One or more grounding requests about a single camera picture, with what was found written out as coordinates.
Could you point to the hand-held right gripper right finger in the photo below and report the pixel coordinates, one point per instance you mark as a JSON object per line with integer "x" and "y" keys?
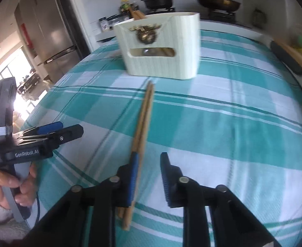
{"x": 166, "y": 182}

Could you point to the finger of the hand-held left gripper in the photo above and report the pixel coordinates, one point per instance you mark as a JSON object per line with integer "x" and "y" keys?
{"x": 68, "y": 133}
{"x": 50, "y": 127}

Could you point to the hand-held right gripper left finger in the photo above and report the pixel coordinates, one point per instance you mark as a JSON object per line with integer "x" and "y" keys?
{"x": 134, "y": 180}

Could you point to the cream ribbed utensil holder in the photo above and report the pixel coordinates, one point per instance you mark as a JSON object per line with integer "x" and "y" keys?
{"x": 182, "y": 46}

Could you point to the person's left hand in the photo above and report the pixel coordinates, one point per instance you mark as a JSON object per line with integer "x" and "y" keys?
{"x": 1, "y": 180}

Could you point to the teal plaid tablecloth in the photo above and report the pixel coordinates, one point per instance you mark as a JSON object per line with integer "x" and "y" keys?
{"x": 218, "y": 133}

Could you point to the stainless steel refrigerator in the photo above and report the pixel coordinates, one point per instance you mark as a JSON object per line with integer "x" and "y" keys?
{"x": 50, "y": 30}

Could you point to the metal spoon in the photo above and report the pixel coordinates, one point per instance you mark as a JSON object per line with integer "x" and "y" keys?
{"x": 146, "y": 52}

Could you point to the small condiment bottle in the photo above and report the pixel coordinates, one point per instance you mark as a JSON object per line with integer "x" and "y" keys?
{"x": 133, "y": 6}

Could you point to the black clay pot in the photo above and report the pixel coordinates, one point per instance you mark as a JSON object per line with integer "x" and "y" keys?
{"x": 158, "y": 3}

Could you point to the black flat object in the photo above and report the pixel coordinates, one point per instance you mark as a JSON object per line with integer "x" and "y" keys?
{"x": 287, "y": 58}

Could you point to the black gas stove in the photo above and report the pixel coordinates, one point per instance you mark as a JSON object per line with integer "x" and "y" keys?
{"x": 243, "y": 22}

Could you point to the glass press jar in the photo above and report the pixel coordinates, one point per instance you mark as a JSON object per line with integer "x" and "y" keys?
{"x": 258, "y": 18}

